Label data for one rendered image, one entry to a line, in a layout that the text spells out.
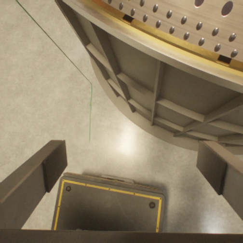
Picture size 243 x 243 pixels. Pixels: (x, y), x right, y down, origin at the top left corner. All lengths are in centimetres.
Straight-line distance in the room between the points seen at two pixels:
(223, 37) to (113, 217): 110
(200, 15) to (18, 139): 176
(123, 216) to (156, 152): 55
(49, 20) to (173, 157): 180
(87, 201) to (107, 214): 15
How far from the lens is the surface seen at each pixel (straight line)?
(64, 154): 16
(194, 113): 68
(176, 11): 31
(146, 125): 142
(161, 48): 31
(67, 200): 128
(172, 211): 152
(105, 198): 119
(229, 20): 30
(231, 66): 30
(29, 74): 197
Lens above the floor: 143
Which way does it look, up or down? 77 degrees down
